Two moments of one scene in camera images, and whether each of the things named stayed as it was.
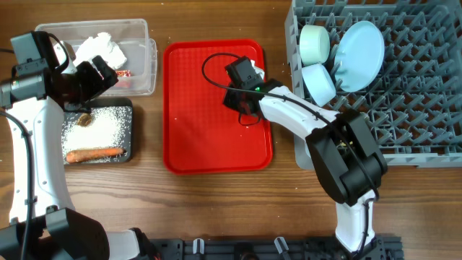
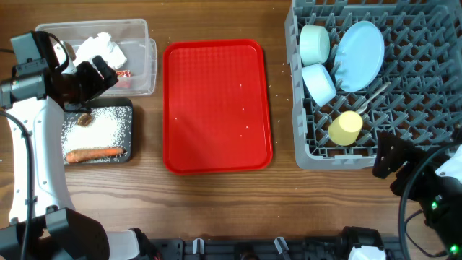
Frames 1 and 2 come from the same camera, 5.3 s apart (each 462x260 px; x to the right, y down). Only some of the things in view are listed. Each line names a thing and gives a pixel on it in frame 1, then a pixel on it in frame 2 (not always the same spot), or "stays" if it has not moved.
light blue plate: x=359 y=57 stays
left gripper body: x=86 y=84 stays
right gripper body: x=232 y=100 to x=411 y=157
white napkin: x=99 y=45 stays
